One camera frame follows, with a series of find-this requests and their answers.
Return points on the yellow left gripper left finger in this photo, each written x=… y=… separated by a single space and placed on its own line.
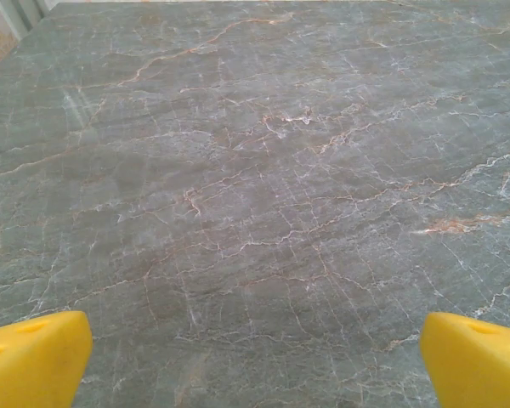
x=34 y=365

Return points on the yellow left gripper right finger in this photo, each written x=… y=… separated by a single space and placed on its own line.
x=476 y=370

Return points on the aluminium frame post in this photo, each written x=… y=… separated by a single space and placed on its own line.
x=25 y=13

